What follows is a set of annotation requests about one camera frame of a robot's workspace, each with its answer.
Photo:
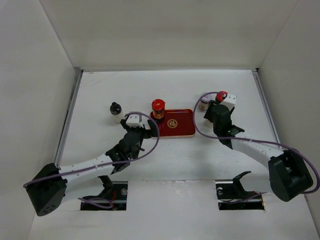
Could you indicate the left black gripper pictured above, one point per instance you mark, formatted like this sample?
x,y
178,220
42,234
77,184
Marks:
x,y
143,129

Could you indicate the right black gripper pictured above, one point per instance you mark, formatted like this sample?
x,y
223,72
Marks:
x,y
210,111

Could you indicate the red lid dark sauce jar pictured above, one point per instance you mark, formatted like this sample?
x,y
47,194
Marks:
x,y
220,96

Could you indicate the clear cap grinder bottle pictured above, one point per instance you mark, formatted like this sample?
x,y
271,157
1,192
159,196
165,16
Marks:
x,y
208,124

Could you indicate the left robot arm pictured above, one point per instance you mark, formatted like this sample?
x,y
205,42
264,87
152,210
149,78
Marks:
x,y
89,181

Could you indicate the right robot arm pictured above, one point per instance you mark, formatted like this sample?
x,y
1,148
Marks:
x,y
287,168

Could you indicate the grey lid spice jar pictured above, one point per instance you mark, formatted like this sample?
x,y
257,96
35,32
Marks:
x,y
205,101

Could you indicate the red lacquer tray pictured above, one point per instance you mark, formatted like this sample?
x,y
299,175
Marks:
x,y
176,123

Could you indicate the black cap white bottle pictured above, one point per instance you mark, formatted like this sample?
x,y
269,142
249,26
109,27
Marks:
x,y
116,112

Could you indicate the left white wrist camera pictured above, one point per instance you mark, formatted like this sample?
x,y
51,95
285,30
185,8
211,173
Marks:
x,y
134,119

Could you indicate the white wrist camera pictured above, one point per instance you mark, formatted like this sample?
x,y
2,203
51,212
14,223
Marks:
x,y
134,119
229,101

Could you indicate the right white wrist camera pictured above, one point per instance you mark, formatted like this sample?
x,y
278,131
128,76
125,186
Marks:
x,y
229,101

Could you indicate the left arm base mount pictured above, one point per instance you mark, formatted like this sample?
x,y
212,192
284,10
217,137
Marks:
x,y
112,197

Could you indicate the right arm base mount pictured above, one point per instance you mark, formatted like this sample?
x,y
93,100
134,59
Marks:
x,y
232,196

